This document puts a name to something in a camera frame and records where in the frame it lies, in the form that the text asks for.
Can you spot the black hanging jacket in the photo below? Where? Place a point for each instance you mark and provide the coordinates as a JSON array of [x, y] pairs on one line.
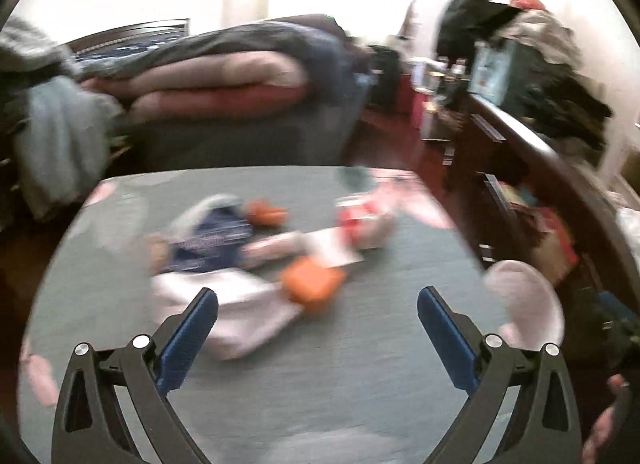
[[470, 14]]

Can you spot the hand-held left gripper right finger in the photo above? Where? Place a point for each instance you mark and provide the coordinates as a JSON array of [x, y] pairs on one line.
[[447, 344]]

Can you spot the small orange wrapper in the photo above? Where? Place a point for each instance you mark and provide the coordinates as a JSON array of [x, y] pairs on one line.
[[266, 213]]

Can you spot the light blue cloth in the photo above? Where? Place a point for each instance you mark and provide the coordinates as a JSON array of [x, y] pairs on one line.
[[60, 134]]

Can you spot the dark wooden dresser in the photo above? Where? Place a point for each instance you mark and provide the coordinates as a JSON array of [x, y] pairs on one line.
[[530, 154]]

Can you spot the beige wrapper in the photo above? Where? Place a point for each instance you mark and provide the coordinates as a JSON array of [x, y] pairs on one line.
[[275, 249]]

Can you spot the dark wooden headboard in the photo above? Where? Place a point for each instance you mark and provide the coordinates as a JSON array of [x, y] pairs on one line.
[[135, 32]]

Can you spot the pink folded comforter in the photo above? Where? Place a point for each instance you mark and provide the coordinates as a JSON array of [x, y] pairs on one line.
[[210, 84]]

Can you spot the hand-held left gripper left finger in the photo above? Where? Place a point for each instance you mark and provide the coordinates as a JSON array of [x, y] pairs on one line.
[[187, 339]]

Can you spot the grey knitted cloth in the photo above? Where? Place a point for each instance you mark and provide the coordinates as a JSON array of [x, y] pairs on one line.
[[30, 44]]

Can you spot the white cloth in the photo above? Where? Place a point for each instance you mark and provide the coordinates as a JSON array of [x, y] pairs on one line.
[[235, 314]]

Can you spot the red and white packet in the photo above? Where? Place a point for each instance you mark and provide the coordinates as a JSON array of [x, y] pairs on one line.
[[365, 221]]

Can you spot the pile of clothes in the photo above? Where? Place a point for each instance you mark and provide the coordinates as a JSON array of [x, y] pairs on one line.
[[560, 74]]

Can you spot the blue snack packet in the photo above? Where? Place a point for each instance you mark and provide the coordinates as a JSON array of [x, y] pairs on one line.
[[210, 244]]

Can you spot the pink white round object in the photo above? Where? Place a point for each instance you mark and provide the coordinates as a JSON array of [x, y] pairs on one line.
[[525, 304]]

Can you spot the black suitcase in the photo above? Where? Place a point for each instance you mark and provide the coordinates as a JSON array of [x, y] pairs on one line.
[[384, 74]]

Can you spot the red items in drawer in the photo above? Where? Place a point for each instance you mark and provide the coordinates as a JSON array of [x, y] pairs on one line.
[[545, 234]]

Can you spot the flat screen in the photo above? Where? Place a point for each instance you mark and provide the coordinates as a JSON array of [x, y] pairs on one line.
[[495, 72]]

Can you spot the person's right hand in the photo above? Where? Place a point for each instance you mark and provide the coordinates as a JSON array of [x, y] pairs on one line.
[[600, 434]]

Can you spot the white paper slip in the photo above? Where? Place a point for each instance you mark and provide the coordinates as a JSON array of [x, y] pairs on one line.
[[332, 246]]

